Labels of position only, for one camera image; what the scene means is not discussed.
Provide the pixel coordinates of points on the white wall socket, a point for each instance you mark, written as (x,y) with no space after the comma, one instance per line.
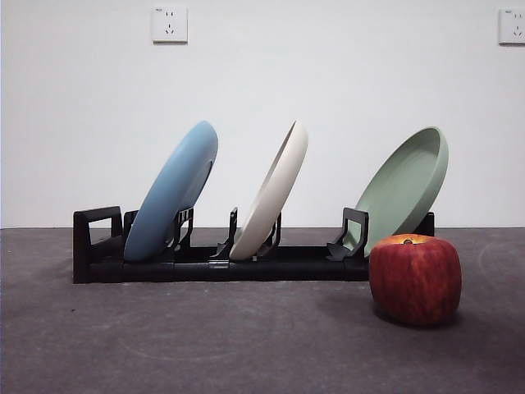
(512,26)
(170,24)

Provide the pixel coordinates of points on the green plate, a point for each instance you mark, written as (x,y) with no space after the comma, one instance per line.
(404,184)

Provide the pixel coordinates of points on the white plate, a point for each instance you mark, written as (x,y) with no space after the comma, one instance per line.
(279,184)

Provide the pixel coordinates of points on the blue plate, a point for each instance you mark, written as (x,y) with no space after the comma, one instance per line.
(172,184)

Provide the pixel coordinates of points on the black plate rack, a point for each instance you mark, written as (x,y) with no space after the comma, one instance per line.
(266,273)

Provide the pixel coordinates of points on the red apple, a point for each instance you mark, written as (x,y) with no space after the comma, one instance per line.
(414,279)

